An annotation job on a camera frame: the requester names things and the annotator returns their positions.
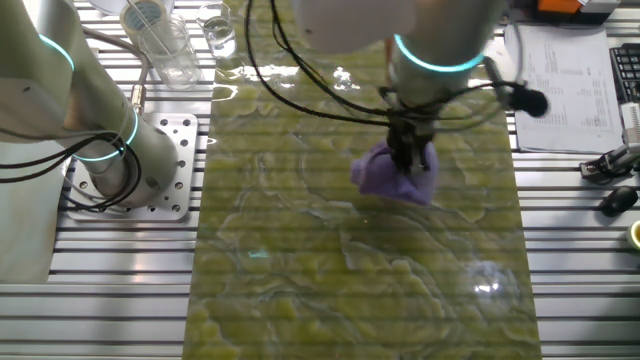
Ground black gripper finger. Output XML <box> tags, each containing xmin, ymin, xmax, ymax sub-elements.
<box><xmin>413</xmin><ymin>142</ymin><xmax>433</xmax><ymax>174</ymax></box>
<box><xmin>389</xmin><ymin>144</ymin><xmax>416</xmax><ymax>175</ymax></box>

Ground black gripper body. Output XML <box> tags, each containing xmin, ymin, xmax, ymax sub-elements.
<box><xmin>384</xmin><ymin>109</ymin><xmax>441</xmax><ymax>150</ymax></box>

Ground purple cloth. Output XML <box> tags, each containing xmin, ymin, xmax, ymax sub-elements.
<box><xmin>349</xmin><ymin>139</ymin><xmax>441</xmax><ymax>207</ymax></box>

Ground black foam microphone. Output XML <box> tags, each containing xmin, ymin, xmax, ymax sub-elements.
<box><xmin>508</xmin><ymin>83</ymin><xmax>550</xmax><ymax>119</ymax></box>

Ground green marble pattern mat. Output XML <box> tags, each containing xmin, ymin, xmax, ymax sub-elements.
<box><xmin>182</xmin><ymin>0</ymin><xmax>544</xmax><ymax>360</ymax></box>

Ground paper sheet with text table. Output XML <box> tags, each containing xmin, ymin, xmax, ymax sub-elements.
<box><xmin>503</xmin><ymin>24</ymin><xmax>625</xmax><ymax>155</ymax></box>

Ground orange box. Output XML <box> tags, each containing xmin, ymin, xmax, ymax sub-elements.
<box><xmin>537</xmin><ymin>0</ymin><xmax>584</xmax><ymax>15</ymax></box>

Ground black computer mouse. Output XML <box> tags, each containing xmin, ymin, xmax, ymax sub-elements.
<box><xmin>598</xmin><ymin>185</ymin><xmax>640</xmax><ymax>218</ymax></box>

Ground small clear glass beaker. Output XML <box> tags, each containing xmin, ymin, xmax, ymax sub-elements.
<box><xmin>196</xmin><ymin>2</ymin><xmax>239</xmax><ymax>60</ymax></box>

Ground black keyboard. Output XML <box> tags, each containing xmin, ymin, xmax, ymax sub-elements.
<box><xmin>608</xmin><ymin>43</ymin><xmax>640</xmax><ymax>106</ymax></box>

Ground large clear glass beaker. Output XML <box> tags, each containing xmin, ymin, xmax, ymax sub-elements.
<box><xmin>138</xmin><ymin>14</ymin><xmax>203</xmax><ymax>91</ymax></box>

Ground clear tape roll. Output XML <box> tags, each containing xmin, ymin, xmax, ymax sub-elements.
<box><xmin>118</xmin><ymin>0</ymin><xmax>171</xmax><ymax>49</ymax></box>

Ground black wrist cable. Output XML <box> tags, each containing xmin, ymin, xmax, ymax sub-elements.
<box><xmin>243</xmin><ymin>0</ymin><xmax>516</xmax><ymax>134</ymax></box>

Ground grey ribbed camera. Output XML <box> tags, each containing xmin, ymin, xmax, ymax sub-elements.
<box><xmin>619</xmin><ymin>102</ymin><xmax>640</xmax><ymax>146</ymax></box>

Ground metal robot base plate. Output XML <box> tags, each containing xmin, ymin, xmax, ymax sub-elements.
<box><xmin>64</xmin><ymin>112</ymin><xmax>200</xmax><ymax>222</ymax></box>

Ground black base cables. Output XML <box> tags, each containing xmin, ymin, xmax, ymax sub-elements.
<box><xmin>0</xmin><ymin>130</ymin><xmax>144</xmax><ymax>212</ymax></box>

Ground grey hose with connector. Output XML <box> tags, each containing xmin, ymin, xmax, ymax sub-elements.
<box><xmin>82</xmin><ymin>27</ymin><xmax>151</xmax><ymax>114</ymax></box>

